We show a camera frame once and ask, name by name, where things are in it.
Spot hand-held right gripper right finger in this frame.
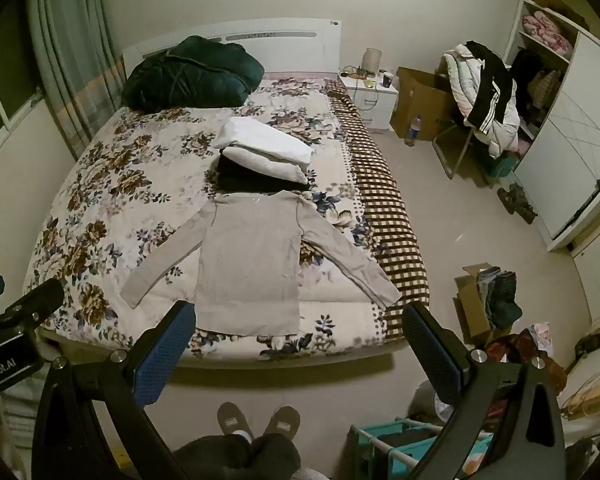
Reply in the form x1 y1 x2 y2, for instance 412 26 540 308
401 302 566 480

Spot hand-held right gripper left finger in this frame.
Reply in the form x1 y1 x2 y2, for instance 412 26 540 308
30 301 197 480

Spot white sock with grey seam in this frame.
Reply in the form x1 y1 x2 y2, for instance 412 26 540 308
120 190 402 336

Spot dark clothes pile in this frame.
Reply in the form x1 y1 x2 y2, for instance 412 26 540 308
477 267 523 331

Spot pile of clothes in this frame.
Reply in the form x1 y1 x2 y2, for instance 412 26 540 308
440 43 521 158

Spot small open cardboard box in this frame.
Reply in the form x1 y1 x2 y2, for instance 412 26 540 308
454 262 506 346

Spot red brown cloth pile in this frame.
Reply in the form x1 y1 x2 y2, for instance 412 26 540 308
485 332 566 396

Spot person's left slipper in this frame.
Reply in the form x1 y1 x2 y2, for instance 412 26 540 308
216 401 255 443

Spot person's slipper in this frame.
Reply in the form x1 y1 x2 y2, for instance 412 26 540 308
216 401 255 443
262 405 302 441

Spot teal laundry rack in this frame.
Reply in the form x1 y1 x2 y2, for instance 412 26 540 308
350 417 496 480

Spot person's legs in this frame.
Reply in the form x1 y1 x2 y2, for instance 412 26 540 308
172 432 301 480

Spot person's right slipper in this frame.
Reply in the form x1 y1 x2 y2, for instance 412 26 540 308
262 405 302 441

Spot floral blanket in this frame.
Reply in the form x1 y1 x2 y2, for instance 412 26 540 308
24 77 396 361

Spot brown checkered blanket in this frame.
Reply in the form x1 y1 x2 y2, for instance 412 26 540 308
325 87 429 343

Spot camouflage shoes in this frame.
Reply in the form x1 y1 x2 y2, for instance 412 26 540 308
497 182 538 225

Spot black folded garment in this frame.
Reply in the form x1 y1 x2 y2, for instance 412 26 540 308
216 152 313 196

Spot metal folding chair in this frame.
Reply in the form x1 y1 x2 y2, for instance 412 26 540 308
432 120 486 180

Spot teal storage box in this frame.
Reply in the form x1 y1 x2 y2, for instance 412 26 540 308
485 152 521 178

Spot window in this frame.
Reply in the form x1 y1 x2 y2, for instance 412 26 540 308
0 5 46 161

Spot plastic bottle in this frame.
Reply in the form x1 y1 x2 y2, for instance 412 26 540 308
405 114 423 147

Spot white folded garment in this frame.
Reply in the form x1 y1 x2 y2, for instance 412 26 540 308
212 116 313 165

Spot large cardboard box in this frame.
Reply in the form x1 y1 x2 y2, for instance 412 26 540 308
390 66 461 141

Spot white nightstand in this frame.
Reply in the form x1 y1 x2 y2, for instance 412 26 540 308
337 71 400 133

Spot white wardrobe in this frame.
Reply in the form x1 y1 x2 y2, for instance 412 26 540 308
505 0 600 253

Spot green curtain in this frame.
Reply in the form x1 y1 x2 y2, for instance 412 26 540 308
27 0 131 161

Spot black striped garment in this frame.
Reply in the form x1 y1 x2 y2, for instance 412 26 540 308
462 40 518 133

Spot dark green pillow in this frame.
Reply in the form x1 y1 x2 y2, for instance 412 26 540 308
121 35 265 111

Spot white bed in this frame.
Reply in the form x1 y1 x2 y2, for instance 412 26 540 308
37 17 413 372

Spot pink bedding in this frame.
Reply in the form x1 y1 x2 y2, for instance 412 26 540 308
522 14 573 53

